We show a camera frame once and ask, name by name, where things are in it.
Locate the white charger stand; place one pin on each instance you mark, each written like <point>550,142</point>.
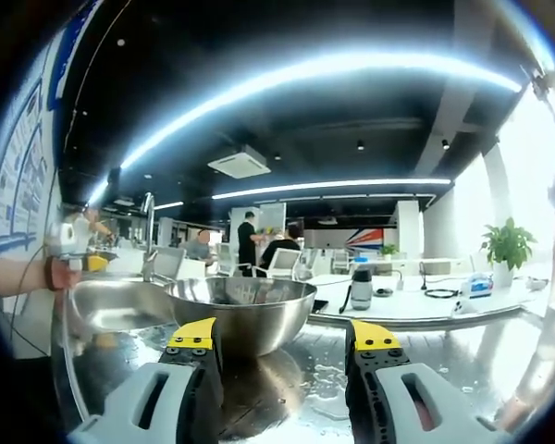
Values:
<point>399,281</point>

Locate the large potted green plant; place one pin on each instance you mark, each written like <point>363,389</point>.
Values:
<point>509,250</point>

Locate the black tablet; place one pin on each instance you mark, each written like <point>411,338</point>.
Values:
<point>319,305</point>

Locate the brown wristband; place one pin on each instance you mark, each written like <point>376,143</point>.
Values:
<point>50,274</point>

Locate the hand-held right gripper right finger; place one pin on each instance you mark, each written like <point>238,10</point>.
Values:
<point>398,398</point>

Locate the grey water bottle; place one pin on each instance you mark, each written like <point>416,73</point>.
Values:
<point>361,291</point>

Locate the ceiling air conditioner unit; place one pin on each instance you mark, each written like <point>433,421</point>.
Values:
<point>238,162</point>

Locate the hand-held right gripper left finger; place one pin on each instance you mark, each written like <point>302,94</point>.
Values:
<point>173,398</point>

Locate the small potted green plant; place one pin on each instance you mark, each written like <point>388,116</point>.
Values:
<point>388,251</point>

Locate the white smartphone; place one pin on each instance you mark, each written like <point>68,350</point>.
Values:
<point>461,308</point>

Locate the stainless steel sink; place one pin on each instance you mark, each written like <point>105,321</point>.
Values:
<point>115,305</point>

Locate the blue and white box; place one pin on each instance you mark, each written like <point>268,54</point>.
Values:
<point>477,286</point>

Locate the chrome sink faucet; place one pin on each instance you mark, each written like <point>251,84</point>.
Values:
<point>148,240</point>

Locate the white office desk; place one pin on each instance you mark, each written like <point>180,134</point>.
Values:
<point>421,300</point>

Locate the person's left hand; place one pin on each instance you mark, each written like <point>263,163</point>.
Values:
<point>65,276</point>

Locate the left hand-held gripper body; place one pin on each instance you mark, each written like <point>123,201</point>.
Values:
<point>65,238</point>

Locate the blue and white wall poster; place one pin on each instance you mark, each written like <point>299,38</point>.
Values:
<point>23,176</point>

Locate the long curved ceiling light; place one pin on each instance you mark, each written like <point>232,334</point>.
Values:
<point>305,74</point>

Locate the black gooseneck microphone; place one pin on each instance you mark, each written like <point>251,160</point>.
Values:
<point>423,276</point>

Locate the straight ceiling light strip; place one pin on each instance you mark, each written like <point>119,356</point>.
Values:
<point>333,186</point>

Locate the white mesh office chair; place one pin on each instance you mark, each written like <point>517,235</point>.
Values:
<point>168,262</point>
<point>283,263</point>

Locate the stainless steel bowl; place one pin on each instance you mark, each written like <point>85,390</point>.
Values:
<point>245,314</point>

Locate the black computer mouse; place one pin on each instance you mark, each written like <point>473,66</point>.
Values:
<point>384,292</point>

